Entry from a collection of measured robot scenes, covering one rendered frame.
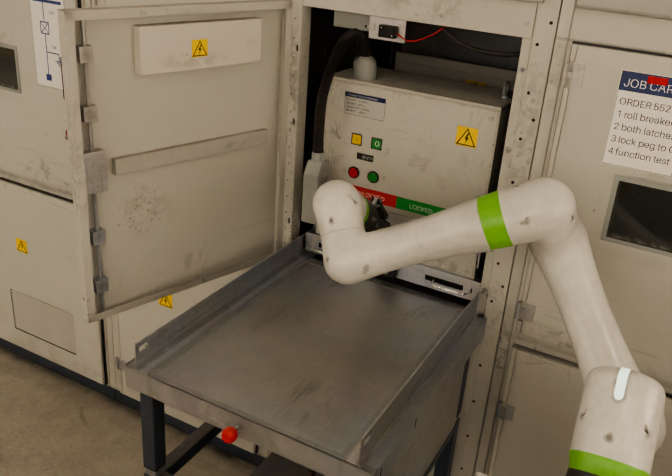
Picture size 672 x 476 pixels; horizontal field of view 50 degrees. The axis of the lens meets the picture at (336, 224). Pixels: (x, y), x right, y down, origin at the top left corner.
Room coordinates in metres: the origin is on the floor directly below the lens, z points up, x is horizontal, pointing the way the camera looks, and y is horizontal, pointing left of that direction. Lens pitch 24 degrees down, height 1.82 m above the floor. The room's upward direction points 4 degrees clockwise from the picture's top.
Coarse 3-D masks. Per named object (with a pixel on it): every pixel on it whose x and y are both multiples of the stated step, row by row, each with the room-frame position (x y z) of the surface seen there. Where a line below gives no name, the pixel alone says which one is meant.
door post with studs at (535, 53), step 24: (552, 0) 1.66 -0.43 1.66; (552, 24) 1.65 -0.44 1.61; (528, 48) 1.68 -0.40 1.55; (528, 72) 1.67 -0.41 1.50; (528, 96) 1.67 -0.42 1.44; (528, 120) 1.66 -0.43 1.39; (528, 144) 1.66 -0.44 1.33; (504, 168) 1.68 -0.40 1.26; (528, 168) 1.65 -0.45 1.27; (504, 264) 1.66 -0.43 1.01; (480, 288) 1.69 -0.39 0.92; (504, 288) 1.65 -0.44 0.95; (480, 312) 1.68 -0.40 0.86; (480, 360) 1.67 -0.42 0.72; (480, 384) 1.66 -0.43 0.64; (480, 408) 1.66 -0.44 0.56
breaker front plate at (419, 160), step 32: (384, 96) 1.88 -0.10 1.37; (416, 96) 1.84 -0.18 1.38; (352, 128) 1.92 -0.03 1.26; (384, 128) 1.87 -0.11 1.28; (416, 128) 1.83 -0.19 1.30; (448, 128) 1.79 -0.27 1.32; (480, 128) 1.76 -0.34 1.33; (352, 160) 1.91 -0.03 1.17; (384, 160) 1.87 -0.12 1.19; (416, 160) 1.83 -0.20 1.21; (448, 160) 1.79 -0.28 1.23; (480, 160) 1.75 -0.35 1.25; (384, 192) 1.86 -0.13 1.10; (416, 192) 1.82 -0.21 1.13; (448, 192) 1.78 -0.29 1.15; (480, 192) 1.74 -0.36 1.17
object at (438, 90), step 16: (352, 80) 1.92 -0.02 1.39; (384, 80) 1.96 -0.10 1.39; (400, 80) 1.97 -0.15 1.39; (416, 80) 1.99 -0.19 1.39; (432, 80) 2.00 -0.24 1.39; (448, 80) 2.02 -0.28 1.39; (432, 96) 1.82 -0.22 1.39; (448, 96) 1.83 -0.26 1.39; (464, 96) 1.84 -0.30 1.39; (480, 96) 1.85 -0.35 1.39; (496, 96) 1.87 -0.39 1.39; (512, 96) 1.88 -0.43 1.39; (496, 144) 1.74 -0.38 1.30; (496, 160) 1.77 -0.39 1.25; (496, 176) 1.79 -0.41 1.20; (480, 272) 1.79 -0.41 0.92
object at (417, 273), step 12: (312, 228) 1.99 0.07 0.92; (420, 264) 1.80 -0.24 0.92; (396, 276) 1.82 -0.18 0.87; (408, 276) 1.81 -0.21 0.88; (420, 276) 1.79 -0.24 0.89; (432, 276) 1.78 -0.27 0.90; (444, 276) 1.76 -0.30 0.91; (456, 276) 1.75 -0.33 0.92; (480, 276) 1.75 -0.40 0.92; (432, 288) 1.77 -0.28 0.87; (456, 288) 1.74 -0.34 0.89
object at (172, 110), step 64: (256, 0) 1.90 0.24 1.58; (64, 64) 1.52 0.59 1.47; (128, 64) 1.64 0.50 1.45; (192, 64) 1.73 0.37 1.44; (256, 64) 1.91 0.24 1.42; (128, 128) 1.64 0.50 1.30; (192, 128) 1.76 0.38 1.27; (256, 128) 1.91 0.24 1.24; (128, 192) 1.63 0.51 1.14; (192, 192) 1.76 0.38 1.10; (256, 192) 1.92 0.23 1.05; (128, 256) 1.62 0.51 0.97; (192, 256) 1.76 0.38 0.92; (256, 256) 1.92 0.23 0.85
